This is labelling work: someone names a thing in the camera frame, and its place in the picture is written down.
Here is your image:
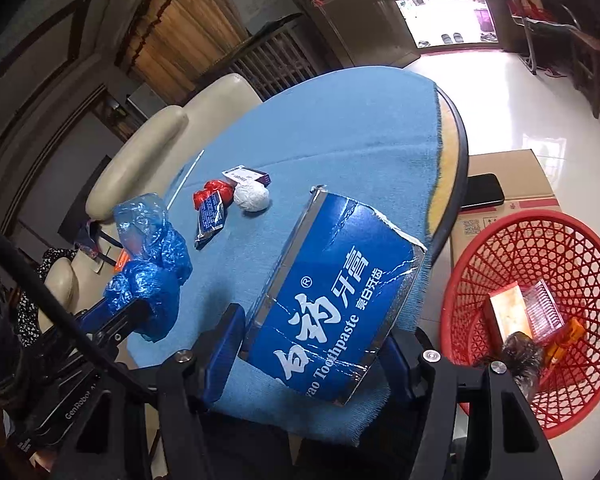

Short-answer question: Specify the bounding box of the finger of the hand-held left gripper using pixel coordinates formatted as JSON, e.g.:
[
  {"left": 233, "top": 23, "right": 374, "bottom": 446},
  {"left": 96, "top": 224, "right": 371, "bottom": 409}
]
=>
[
  {"left": 96, "top": 310, "right": 153, "bottom": 357},
  {"left": 77, "top": 300, "right": 130, "bottom": 334}
]

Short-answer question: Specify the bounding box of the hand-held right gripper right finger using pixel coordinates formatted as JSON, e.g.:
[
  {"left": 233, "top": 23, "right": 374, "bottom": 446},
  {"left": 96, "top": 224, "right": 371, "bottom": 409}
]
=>
[{"left": 382, "top": 329, "right": 564, "bottom": 480}]

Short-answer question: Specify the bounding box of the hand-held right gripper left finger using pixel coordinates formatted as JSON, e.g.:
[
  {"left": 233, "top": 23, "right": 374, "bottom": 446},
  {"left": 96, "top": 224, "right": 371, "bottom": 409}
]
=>
[{"left": 68, "top": 302, "right": 248, "bottom": 480}]

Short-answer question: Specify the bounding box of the blue toothpaste box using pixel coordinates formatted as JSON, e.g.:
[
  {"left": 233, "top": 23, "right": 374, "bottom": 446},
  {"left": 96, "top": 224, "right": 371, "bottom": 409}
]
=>
[{"left": 237, "top": 185, "right": 429, "bottom": 406}]

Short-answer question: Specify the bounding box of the small red white carton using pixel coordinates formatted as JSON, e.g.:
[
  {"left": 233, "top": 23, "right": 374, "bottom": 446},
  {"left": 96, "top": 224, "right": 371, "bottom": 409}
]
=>
[{"left": 482, "top": 282, "right": 534, "bottom": 342}]

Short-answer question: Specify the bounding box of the black plastic bag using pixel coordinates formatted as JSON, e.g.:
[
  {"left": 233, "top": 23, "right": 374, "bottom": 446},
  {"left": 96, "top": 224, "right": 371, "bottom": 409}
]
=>
[{"left": 504, "top": 332, "right": 547, "bottom": 402}]

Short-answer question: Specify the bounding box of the dark blue foil packet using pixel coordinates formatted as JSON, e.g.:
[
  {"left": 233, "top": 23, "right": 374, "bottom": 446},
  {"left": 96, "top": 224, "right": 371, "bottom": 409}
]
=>
[{"left": 195, "top": 195, "right": 229, "bottom": 251}]

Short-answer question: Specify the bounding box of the clear plastic tray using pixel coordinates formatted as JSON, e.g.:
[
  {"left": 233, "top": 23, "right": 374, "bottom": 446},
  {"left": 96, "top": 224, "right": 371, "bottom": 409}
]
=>
[{"left": 522, "top": 280, "right": 566, "bottom": 334}]

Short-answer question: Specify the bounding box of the white paper ball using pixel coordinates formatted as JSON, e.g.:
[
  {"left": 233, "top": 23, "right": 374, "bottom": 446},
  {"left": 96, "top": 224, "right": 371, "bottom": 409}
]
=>
[{"left": 233, "top": 181, "right": 271, "bottom": 215}]

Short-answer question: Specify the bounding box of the orange grey lump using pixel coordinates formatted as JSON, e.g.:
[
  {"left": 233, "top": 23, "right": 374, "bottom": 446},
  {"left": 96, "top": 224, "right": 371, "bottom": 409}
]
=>
[{"left": 545, "top": 317, "right": 584, "bottom": 362}]

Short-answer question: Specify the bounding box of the red plastic basket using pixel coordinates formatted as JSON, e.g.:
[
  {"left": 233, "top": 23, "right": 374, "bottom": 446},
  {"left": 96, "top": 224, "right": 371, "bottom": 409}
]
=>
[{"left": 440, "top": 209, "right": 600, "bottom": 439}]

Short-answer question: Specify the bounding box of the cream leather chair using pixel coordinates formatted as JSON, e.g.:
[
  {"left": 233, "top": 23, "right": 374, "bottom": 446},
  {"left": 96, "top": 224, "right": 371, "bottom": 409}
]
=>
[
  {"left": 184, "top": 74, "right": 263, "bottom": 127},
  {"left": 86, "top": 105, "right": 189, "bottom": 222},
  {"left": 38, "top": 255, "right": 81, "bottom": 332}
]

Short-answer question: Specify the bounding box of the dark floral cloth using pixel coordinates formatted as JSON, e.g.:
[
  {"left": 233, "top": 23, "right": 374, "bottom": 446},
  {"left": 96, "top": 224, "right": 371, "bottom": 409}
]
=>
[{"left": 17, "top": 247, "right": 76, "bottom": 349}]

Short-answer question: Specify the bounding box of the black television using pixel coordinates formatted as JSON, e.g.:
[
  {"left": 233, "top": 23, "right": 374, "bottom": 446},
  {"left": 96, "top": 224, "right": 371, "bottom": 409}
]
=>
[{"left": 60, "top": 156, "right": 114, "bottom": 234}]

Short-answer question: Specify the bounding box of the crumpled red wrapper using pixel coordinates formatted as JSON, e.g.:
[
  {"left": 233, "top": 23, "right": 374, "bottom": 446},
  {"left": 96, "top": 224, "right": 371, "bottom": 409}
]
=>
[{"left": 194, "top": 180, "right": 236, "bottom": 211}]

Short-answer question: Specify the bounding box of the thin white stick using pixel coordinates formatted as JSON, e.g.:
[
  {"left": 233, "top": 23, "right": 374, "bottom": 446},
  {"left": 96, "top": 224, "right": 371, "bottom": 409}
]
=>
[{"left": 167, "top": 150, "right": 205, "bottom": 209}]

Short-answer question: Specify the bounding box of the white purple small box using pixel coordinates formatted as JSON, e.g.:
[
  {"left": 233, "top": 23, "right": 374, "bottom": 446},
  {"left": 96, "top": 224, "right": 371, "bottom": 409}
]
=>
[{"left": 222, "top": 165, "right": 271, "bottom": 186}]

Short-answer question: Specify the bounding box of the black phone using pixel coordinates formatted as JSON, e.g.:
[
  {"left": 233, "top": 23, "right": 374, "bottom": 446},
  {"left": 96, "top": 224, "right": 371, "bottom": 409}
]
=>
[{"left": 460, "top": 173, "right": 506, "bottom": 211}]

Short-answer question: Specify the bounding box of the dark display cabinet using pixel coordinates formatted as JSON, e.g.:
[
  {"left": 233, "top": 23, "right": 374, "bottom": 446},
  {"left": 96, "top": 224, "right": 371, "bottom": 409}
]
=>
[{"left": 92, "top": 92, "right": 146, "bottom": 141}]

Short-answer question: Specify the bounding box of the round black-rimmed table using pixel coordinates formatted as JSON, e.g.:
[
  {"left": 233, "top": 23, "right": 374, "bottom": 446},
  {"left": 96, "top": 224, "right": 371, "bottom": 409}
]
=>
[{"left": 425, "top": 85, "right": 471, "bottom": 267}]

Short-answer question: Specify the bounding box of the white standing air conditioner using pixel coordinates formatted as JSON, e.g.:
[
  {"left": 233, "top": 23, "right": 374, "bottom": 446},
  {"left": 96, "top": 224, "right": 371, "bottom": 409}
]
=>
[{"left": 127, "top": 82, "right": 171, "bottom": 121}]

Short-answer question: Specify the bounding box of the brown cardboard box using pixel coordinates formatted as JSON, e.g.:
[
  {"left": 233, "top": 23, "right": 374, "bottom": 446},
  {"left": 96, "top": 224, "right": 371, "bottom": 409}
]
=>
[{"left": 450, "top": 149, "right": 564, "bottom": 262}]

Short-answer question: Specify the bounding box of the blue tablecloth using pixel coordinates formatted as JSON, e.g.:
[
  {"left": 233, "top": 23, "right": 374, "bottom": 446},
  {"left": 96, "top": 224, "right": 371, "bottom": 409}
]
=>
[{"left": 127, "top": 66, "right": 443, "bottom": 449}]

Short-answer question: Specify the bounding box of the wooden baby crib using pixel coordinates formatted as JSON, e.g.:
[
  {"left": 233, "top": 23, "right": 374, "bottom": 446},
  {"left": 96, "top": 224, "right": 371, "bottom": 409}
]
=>
[{"left": 200, "top": 12, "right": 333, "bottom": 102}]

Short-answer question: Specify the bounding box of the tan window curtain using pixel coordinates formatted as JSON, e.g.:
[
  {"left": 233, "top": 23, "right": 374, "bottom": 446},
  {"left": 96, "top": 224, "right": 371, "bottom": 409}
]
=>
[{"left": 117, "top": 0, "right": 251, "bottom": 92}]

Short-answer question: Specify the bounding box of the wooden glass-panel door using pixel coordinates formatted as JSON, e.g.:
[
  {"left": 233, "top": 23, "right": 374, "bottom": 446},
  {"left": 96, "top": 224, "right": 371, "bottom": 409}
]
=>
[{"left": 260, "top": 0, "right": 417, "bottom": 69}]

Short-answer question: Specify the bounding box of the purple bag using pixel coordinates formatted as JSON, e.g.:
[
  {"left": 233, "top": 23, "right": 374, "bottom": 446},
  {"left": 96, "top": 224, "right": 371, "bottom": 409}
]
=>
[{"left": 472, "top": 7, "right": 496, "bottom": 31}]

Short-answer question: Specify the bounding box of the dark wooden stool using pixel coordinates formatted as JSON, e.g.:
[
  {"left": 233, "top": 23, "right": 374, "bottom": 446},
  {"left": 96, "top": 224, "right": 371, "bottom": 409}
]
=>
[{"left": 561, "top": 25, "right": 600, "bottom": 121}]

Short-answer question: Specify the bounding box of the dark strapped bag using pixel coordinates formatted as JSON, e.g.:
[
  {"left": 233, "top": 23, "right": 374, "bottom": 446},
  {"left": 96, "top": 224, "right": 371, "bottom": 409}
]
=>
[{"left": 74, "top": 217, "right": 126, "bottom": 266}]

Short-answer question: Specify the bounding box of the wooden door frame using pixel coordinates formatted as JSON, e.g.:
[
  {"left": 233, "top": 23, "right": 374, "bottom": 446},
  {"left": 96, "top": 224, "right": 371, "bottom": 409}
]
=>
[{"left": 370, "top": 0, "right": 522, "bottom": 56}]

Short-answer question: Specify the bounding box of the metal frame chair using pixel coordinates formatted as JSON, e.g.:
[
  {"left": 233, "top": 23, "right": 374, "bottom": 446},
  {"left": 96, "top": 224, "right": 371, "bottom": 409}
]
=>
[{"left": 490, "top": 0, "right": 581, "bottom": 77}]

